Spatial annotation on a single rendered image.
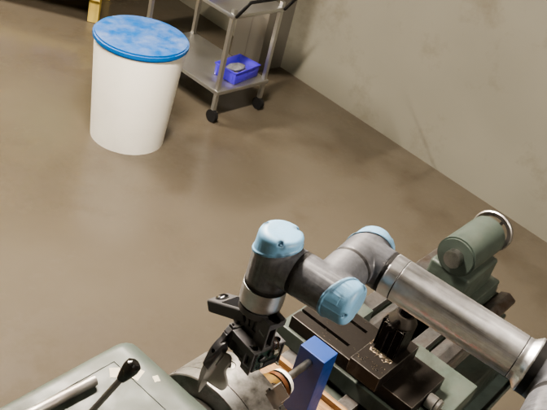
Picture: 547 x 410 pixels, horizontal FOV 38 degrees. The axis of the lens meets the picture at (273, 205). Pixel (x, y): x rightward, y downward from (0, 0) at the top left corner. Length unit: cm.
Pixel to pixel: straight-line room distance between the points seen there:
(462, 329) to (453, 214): 374
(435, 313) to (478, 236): 136
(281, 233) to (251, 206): 321
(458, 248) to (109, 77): 246
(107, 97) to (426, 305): 342
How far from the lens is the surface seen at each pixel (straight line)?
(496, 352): 129
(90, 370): 167
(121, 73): 440
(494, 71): 507
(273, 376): 193
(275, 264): 124
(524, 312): 447
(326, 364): 203
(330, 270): 123
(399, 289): 131
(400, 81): 546
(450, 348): 262
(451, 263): 260
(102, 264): 386
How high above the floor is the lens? 248
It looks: 33 degrees down
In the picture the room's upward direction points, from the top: 16 degrees clockwise
